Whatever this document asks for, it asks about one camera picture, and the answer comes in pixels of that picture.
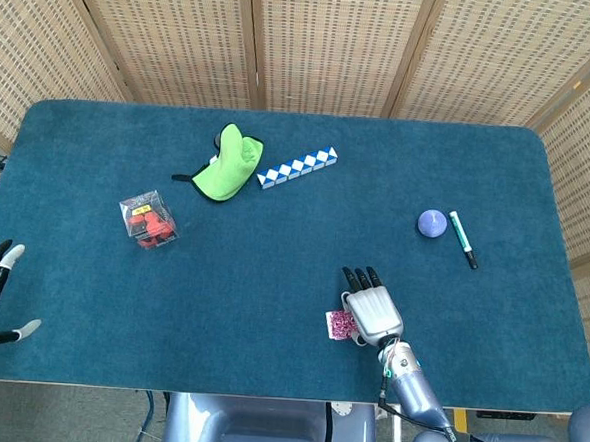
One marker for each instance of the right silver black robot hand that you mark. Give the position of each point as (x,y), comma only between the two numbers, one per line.
(373,313)

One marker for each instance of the pink glitter pouch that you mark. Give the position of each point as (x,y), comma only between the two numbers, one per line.
(340,325)

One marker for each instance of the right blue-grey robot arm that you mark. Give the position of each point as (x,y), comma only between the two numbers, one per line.
(414,393)

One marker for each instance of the purple ball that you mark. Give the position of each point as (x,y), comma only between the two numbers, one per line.
(432,223)

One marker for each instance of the blue felt table cover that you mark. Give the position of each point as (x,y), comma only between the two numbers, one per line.
(271,279)

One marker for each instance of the green white marker pen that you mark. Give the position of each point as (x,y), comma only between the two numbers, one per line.
(462,236)

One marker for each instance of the blue-grey robot torso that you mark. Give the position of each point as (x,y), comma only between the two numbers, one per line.
(262,429)

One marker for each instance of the blue white snake puzzle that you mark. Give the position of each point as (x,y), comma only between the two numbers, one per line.
(298,167)

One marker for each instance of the black under-table control box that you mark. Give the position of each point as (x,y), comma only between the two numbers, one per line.
(503,415)

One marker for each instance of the clear box of red caps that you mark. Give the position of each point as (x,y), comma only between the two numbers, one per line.
(149,222)

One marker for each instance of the green fleece eye mask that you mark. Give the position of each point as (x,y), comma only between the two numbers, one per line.
(225,171)

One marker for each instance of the woven rattan folding screen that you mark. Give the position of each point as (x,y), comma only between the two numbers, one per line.
(336,43)

